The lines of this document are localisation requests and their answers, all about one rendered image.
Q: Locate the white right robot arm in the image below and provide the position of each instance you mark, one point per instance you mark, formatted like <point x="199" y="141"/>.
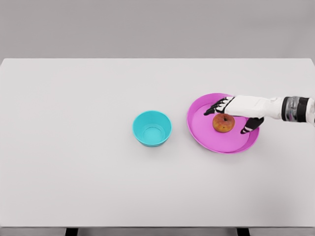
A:
<point x="292" y="108"/>

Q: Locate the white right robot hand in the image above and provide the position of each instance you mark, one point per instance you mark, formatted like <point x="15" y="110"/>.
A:
<point x="246" y="106"/>

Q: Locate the pink plate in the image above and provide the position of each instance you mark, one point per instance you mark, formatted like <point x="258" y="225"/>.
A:
<point x="221" y="142"/>

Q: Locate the blue bowl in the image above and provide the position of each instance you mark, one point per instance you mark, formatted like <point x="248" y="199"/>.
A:
<point x="152" y="131"/>

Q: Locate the red yellow apple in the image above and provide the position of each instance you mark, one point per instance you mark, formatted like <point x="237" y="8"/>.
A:
<point x="223" y="123"/>

